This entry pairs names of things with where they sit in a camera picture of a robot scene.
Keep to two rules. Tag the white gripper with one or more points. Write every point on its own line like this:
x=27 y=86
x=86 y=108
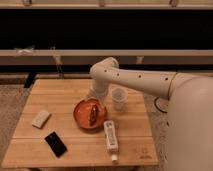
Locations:
x=98 y=90

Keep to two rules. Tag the red pepper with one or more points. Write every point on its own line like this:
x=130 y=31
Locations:
x=93 y=115

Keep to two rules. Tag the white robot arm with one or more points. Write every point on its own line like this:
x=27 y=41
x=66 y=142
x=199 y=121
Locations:
x=189 y=133

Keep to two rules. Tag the white ceramic cup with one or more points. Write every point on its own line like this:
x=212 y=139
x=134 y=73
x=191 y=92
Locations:
x=119 y=97

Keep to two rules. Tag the orange bowl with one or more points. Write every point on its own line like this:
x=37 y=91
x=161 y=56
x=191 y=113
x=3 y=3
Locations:
x=82 y=111

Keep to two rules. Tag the white tube bottle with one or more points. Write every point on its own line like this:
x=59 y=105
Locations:
x=111 y=140

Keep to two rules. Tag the wooden table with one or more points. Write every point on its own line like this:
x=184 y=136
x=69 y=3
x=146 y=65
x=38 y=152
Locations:
x=28 y=148

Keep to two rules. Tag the white rectangular block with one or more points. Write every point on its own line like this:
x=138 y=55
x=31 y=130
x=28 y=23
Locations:
x=40 y=119

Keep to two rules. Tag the black phone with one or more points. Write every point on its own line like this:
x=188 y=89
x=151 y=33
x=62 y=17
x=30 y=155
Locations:
x=56 y=144

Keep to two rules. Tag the long wooden bench rail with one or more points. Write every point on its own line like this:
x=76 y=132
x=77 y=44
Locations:
x=77 y=57

